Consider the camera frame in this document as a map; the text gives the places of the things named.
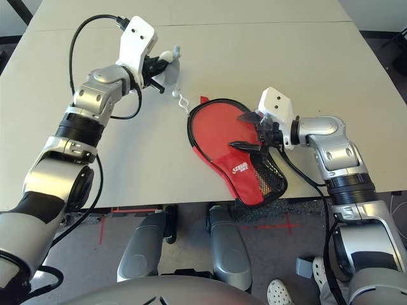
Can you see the black metal frame leg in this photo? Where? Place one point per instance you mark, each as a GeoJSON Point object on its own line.
{"type": "Point", "coordinates": [27, 8]}

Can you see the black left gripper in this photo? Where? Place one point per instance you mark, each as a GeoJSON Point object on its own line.
{"type": "Point", "coordinates": [151, 73]}

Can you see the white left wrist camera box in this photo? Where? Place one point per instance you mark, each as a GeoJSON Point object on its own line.
{"type": "Point", "coordinates": [136, 41]}

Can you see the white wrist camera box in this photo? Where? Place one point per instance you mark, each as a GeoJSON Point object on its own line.
{"type": "Point", "coordinates": [136, 41]}
{"type": "Point", "coordinates": [275, 101]}

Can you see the grey left robot leg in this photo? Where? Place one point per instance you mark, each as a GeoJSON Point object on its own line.
{"type": "Point", "coordinates": [140, 248]}

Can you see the grey robot torso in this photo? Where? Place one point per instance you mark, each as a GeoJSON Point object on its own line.
{"type": "Point", "coordinates": [165, 290]}

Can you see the small grey box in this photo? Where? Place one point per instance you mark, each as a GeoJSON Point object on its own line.
{"type": "Point", "coordinates": [304, 267]}

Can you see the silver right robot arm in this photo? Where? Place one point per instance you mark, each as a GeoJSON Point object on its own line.
{"type": "Point", "coordinates": [337, 149]}

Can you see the red black paddle case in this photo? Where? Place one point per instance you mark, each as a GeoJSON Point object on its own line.
{"type": "Point", "coordinates": [241, 181]}

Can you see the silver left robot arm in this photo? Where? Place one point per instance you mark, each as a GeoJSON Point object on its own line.
{"type": "Point", "coordinates": [63, 152]}

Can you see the white perforated clog shoe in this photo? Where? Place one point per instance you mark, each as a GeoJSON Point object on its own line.
{"type": "Point", "coordinates": [280, 292]}
{"type": "Point", "coordinates": [318, 270]}

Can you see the grey robot leg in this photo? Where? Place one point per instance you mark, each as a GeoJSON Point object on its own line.
{"type": "Point", "coordinates": [229, 248]}
{"type": "Point", "coordinates": [140, 248]}

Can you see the dark foam floor mat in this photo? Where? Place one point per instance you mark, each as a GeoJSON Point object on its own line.
{"type": "Point", "coordinates": [260, 213]}

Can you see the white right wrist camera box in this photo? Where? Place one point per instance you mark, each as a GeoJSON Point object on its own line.
{"type": "Point", "coordinates": [275, 101]}

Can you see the grey right robot leg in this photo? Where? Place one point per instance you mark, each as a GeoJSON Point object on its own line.
{"type": "Point", "coordinates": [229, 248]}

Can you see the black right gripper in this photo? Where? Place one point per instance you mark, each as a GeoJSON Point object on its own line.
{"type": "Point", "coordinates": [270, 135]}

